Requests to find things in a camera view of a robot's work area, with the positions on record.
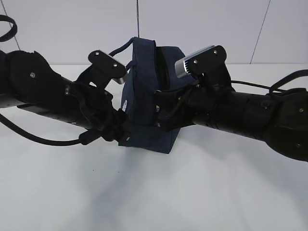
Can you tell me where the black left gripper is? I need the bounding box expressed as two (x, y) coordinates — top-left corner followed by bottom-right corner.
(102, 108), (131, 142)

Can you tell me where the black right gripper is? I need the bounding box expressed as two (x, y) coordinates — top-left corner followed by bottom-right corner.
(154, 88), (193, 131)

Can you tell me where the dark blue lunch bag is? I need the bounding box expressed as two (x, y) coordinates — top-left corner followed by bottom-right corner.
(110, 37), (193, 154)

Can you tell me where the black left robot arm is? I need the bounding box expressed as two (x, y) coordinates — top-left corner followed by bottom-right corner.
(0, 50), (129, 146)

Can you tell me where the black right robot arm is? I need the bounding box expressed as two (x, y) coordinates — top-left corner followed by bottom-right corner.
(154, 85), (308, 162)

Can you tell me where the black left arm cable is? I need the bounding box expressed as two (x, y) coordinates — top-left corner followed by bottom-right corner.
(0, 14), (102, 146)

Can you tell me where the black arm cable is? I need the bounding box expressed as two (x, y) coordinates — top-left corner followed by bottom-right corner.
(0, 14), (102, 146)
(231, 68), (308, 94)

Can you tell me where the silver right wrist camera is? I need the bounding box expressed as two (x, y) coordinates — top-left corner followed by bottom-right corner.
(174, 45), (227, 78)

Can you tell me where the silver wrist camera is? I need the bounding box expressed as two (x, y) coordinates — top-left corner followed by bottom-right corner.
(174, 45), (227, 78)
(88, 50), (128, 85)

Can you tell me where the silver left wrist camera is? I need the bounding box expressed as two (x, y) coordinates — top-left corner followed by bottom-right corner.
(88, 50), (128, 85)

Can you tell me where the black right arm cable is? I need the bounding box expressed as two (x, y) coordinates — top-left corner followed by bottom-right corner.
(231, 68), (308, 94)

